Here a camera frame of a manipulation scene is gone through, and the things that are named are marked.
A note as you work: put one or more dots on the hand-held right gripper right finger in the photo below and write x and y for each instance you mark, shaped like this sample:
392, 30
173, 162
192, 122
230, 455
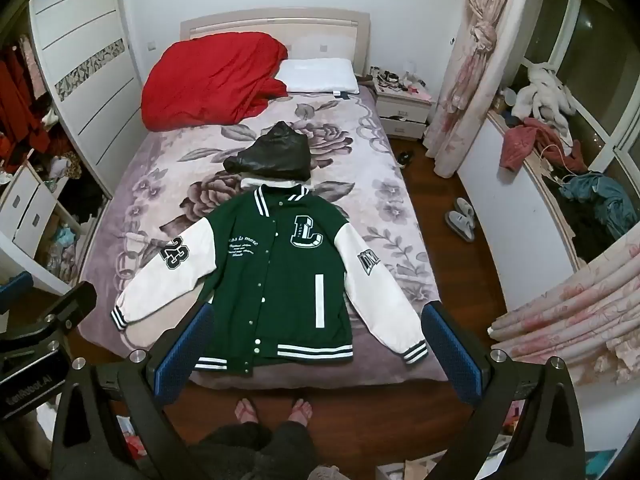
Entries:
452, 355

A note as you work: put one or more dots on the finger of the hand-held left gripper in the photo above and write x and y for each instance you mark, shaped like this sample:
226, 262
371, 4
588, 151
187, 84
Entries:
70, 305
11, 282

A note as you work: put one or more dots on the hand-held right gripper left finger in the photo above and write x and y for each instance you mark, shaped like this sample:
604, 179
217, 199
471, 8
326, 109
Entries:
180, 357

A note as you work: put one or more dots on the green and white varsity jacket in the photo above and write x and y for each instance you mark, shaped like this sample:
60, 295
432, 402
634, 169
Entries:
280, 285

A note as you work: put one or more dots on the red hanging clothes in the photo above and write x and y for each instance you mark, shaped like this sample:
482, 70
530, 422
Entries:
20, 110

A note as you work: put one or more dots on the white drawer unit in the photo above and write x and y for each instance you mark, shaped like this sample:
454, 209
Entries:
25, 210

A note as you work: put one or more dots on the person's left foot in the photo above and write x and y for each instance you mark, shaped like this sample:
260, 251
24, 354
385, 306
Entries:
246, 410

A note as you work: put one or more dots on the person's foot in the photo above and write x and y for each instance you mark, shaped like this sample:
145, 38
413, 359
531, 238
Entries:
301, 410
246, 410

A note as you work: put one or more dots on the person's dark pants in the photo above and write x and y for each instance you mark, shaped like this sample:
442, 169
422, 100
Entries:
260, 452

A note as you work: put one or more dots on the leopard print cloth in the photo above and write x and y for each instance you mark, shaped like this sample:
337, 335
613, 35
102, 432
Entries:
71, 170

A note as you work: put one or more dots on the grey slipper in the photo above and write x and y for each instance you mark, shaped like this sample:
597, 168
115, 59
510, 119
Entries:
466, 207
457, 225

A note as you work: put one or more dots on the person's right foot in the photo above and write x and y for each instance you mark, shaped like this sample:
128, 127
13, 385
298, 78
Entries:
301, 410

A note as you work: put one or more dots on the grey fuzzy cloth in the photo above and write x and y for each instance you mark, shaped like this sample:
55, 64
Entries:
325, 473

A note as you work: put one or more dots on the beige folded garment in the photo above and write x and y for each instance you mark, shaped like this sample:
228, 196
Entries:
260, 181

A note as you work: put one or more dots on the dark shoe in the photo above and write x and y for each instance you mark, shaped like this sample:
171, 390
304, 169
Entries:
405, 158

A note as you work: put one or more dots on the floral plush blanket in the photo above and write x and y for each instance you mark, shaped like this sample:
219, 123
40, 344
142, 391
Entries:
345, 170

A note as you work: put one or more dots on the teal garment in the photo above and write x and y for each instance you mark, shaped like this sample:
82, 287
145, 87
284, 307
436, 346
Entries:
610, 200

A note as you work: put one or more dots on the black leather jacket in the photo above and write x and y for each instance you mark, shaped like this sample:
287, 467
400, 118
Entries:
270, 155

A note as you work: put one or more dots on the white nightstand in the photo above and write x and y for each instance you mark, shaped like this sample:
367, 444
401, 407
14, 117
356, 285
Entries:
400, 107

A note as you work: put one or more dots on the white wardrobe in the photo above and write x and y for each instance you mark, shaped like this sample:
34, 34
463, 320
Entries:
85, 35

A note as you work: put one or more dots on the red duvet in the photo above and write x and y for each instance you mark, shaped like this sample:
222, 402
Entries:
210, 80

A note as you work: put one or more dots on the tied pink floral curtain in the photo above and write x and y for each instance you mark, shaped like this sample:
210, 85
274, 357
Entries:
465, 85

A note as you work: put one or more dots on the pile of small cosmetic items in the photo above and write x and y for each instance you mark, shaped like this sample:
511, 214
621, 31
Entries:
395, 80

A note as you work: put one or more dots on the white pillow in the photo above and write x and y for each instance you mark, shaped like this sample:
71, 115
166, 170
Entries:
320, 75

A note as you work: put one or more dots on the beige bed headboard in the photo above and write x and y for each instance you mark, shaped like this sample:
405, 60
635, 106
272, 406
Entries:
325, 30

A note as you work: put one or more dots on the white window frame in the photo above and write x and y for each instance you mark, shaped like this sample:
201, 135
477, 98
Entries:
620, 135

